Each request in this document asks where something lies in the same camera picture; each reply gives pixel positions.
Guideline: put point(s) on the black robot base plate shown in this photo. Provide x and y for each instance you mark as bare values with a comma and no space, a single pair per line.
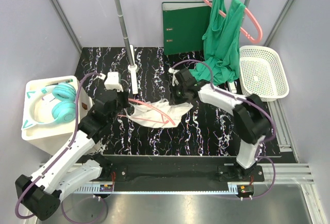
172,174

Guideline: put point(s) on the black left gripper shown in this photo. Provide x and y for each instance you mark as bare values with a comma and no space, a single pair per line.
125,96

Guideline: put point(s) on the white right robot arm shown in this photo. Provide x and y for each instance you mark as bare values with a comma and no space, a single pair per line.
249,115

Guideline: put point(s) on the green ring binder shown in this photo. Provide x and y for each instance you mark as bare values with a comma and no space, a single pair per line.
184,24

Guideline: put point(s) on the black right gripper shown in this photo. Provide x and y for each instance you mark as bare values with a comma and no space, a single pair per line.
174,100

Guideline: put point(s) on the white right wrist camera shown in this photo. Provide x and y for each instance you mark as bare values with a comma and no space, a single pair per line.
174,80

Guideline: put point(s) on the pink clothes hanger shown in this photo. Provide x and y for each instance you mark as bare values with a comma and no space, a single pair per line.
153,115

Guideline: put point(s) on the green tank top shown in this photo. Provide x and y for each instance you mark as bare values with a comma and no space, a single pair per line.
221,41

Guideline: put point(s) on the white tank top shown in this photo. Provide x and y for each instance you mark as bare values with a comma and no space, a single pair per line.
177,111

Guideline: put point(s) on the pink hanger with green top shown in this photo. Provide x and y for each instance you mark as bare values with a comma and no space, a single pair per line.
243,31

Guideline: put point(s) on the white perforated plastic basket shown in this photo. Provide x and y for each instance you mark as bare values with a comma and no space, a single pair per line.
262,73

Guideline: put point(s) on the teal cat ear headphones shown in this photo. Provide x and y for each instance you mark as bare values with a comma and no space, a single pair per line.
62,112

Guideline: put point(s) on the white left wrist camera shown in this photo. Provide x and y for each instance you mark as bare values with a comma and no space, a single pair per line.
112,81

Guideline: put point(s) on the white storage drawer box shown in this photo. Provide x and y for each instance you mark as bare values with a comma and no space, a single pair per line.
49,138

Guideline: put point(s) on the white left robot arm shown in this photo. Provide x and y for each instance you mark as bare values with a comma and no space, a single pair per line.
43,191

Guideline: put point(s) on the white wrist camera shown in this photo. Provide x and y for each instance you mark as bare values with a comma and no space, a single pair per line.
112,81
174,80

